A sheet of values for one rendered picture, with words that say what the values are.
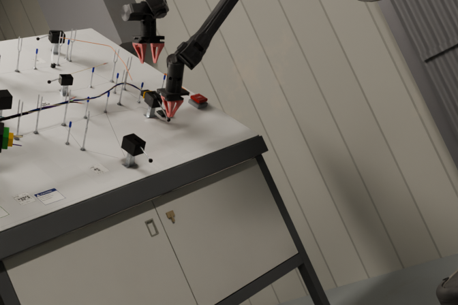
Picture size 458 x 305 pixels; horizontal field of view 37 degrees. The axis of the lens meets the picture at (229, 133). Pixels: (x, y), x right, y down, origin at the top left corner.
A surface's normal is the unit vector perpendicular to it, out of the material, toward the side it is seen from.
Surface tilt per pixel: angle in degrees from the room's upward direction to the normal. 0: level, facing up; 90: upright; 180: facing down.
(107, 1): 90
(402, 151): 90
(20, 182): 50
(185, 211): 90
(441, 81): 90
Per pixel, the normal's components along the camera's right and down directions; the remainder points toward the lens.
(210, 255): 0.65, -0.35
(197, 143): 0.24, -0.85
